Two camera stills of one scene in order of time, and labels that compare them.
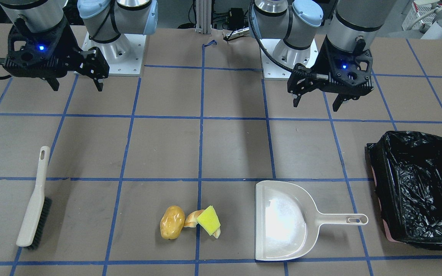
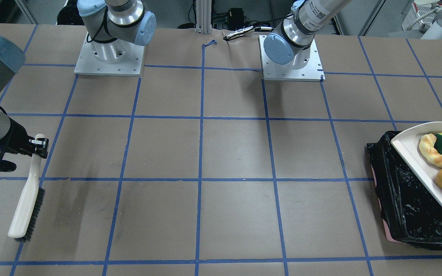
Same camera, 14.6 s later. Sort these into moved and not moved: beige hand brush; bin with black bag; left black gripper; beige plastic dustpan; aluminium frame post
Moved: beige hand brush; beige plastic dustpan; left black gripper
Not moved: aluminium frame post; bin with black bag
